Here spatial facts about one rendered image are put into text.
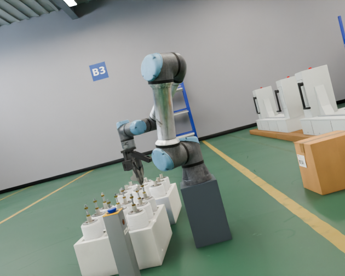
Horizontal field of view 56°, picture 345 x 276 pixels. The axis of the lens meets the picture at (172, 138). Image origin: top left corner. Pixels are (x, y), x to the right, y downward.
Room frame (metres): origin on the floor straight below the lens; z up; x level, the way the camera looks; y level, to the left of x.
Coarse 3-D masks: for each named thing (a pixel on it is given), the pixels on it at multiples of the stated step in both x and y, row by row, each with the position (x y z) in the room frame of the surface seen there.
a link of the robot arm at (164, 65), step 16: (144, 64) 1.43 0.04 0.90; (160, 64) 1.38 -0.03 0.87; (176, 64) 1.45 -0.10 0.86; (160, 80) 1.41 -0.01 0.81; (160, 96) 1.43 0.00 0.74; (160, 112) 1.45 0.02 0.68; (160, 128) 1.47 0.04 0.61; (160, 144) 1.47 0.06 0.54; (176, 144) 1.47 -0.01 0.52; (160, 160) 1.47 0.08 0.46; (176, 160) 1.48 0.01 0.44
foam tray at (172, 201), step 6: (174, 186) 2.28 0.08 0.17; (168, 192) 2.10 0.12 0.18; (174, 192) 2.22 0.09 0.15; (156, 198) 2.02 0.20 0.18; (162, 198) 1.99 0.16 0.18; (168, 198) 1.99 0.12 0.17; (174, 198) 2.16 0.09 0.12; (168, 204) 1.99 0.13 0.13; (174, 204) 2.11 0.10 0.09; (180, 204) 2.33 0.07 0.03; (168, 210) 1.99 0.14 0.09; (174, 210) 2.05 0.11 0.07; (168, 216) 1.99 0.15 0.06; (174, 216) 2.00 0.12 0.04; (174, 222) 1.99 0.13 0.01
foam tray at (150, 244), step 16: (160, 208) 1.75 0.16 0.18; (128, 224) 1.61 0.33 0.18; (160, 224) 1.62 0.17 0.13; (80, 240) 1.54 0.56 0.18; (96, 240) 1.48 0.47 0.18; (144, 240) 1.45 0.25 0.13; (160, 240) 1.54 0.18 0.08; (80, 256) 1.49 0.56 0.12; (96, 256) 1.48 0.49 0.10; (112, 256) 1.47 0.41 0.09; (144, 256) 1.45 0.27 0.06; (160, 256) 1.46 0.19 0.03; (96, 272) 1.49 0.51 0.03; (112, 272) 1.48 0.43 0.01
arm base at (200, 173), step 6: (198, 162) 1.57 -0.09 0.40; (186, 168) 1.57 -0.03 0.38; (192, 168) 1.56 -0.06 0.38; (198, 168) 1.56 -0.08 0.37; (204, 168) 1.58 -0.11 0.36; (186, 174) 1.58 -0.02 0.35; (192, 174) 1.55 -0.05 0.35; (198, 174) 1.55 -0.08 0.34; (204, 174) 1.57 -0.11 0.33; (210, 174) 1.59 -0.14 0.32; (186, 180) 1.58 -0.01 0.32; (192, 180) 1.55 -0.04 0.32; (198, 180) 1.54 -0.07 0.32; (204, 180) 1.55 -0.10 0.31
